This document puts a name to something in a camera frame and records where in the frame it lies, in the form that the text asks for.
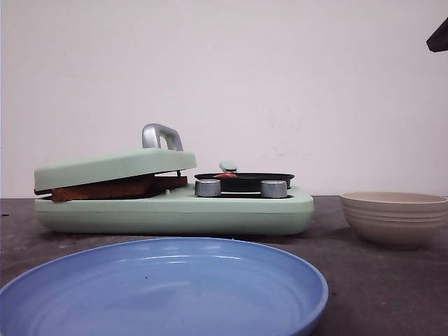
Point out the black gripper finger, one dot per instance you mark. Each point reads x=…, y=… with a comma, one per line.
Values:
x=438, y=40

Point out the beige ribbed bowl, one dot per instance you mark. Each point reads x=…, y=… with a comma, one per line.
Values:
x=395, y=219

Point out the mint green sandwich maker lid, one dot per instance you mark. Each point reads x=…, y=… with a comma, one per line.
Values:
x=161, y=152

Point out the white bread slice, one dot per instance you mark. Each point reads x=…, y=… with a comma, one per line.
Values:
x=122, y=187
x=169, y=182

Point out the mint green breakfast maker base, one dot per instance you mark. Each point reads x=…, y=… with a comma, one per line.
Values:
x=180, y=212

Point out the right silver control knob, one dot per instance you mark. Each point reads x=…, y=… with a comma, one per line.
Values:
x=274, y=189

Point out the silver control knob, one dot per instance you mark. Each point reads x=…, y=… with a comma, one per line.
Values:
x=208, y=188
x=274, y=189

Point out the left silver control knob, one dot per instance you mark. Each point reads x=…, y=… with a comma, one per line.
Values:
x=208, y=188

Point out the blue plate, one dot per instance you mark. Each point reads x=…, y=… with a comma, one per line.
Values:
x=170, y=286

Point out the black frying pan green handle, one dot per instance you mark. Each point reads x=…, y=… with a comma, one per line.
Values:
x=245, y=182

